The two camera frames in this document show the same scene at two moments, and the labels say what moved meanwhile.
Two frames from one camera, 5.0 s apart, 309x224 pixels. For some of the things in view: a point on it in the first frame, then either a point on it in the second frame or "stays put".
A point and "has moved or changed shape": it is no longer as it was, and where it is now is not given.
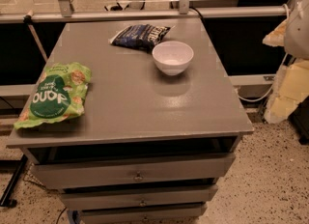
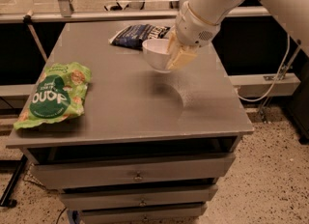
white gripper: x=297 y=31 to x=193 y=28
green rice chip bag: x=59 y=94 stays put
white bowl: x=172 y=57 has moved or changed shape
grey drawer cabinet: x=147 y=147 stays put
